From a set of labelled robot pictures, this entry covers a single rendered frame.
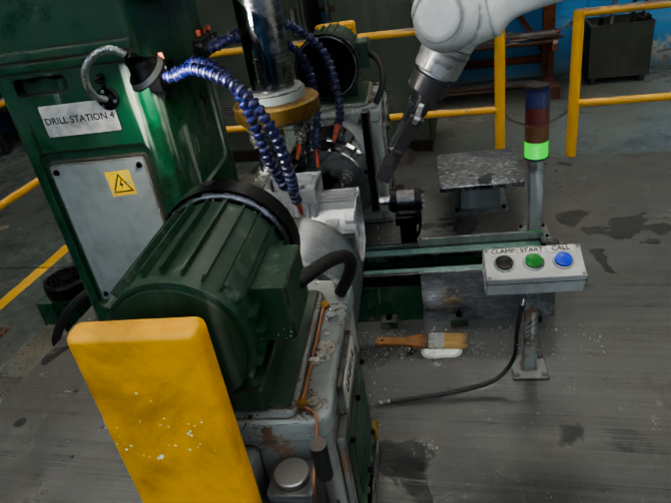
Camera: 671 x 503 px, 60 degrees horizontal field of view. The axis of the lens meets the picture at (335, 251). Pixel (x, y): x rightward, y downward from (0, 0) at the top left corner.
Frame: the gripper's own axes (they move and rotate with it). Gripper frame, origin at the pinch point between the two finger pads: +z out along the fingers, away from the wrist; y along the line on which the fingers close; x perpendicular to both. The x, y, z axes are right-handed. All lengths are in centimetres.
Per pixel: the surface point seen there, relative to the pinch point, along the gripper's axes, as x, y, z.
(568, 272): 33.2, 23.4, -4.1
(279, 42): -29.3, -3.3, -13.0
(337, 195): -6.5, -4.9, 13.0
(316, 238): -9.0, 22.1, 9.5
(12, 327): -127, -113, 212
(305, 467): -3, 68, 11
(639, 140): 192, -298, 26
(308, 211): -11.4, -0.6, 17.3
